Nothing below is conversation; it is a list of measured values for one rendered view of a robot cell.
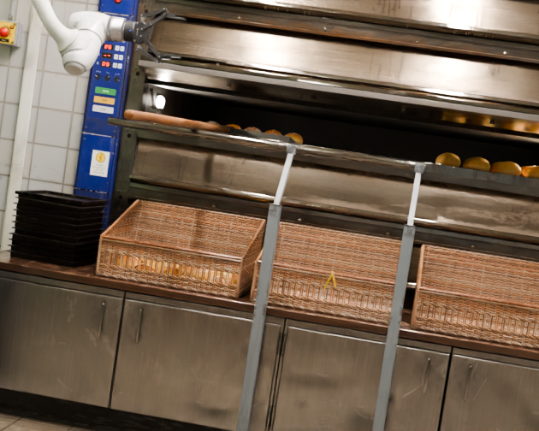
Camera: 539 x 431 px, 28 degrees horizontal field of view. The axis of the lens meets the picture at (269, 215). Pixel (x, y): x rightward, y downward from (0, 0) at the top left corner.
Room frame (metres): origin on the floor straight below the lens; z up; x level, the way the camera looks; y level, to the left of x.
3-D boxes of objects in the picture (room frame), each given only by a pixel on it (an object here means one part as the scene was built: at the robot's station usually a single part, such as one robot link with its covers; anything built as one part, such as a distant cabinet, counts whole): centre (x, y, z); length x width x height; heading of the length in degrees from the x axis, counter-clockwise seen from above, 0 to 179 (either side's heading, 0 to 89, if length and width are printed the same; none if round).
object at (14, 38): (4.53, 1.20, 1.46); 0.10 x 0.07 x 0.10; 82
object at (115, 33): (3.94, 0.64, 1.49); 0.09 x 0.06 x 0.09; 173
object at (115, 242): (4.19, 0.31, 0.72); 0.56 x 0.49 x 0.28; 83
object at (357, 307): (4.11, -0.28, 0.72); 0.56 x 0.49 x 0.28; 82
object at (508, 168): (4.73, -0.93, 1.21); 0.61 x 0.48 x 0.06; 172
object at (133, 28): (3.93, 0.57, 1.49); 0.09 x 0.07 x 0.08; 83
